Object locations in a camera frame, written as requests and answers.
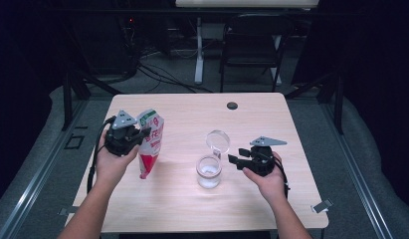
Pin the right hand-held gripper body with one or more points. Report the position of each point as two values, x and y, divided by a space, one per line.
261 161

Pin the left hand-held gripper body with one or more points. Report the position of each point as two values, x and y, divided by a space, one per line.
120 141

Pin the red and white pouch bag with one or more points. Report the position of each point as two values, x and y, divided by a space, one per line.
151 149

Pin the clear glass jar with lid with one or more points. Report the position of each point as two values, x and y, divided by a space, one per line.
208 172

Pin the person's right hand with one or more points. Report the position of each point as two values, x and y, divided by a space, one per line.
270 186

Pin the person's left hand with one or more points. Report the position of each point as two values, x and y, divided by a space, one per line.
110 166

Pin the dark round table grommet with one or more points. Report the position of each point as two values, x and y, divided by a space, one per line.
232 106

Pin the black metal stand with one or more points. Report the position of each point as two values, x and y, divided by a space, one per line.
339 106
67 99

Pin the grey tape piece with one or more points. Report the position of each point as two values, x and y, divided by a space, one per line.
67 210
322 205

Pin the dark equipment with red light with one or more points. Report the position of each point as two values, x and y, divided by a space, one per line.
105 43

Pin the black folding chair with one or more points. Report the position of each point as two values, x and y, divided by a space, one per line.
251 33

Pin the grey box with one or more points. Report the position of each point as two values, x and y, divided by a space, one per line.
212 30

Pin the white desk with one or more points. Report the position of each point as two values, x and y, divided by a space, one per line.
245 3

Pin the aluminium floor rail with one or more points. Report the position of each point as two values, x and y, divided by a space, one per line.
358 179
36 179

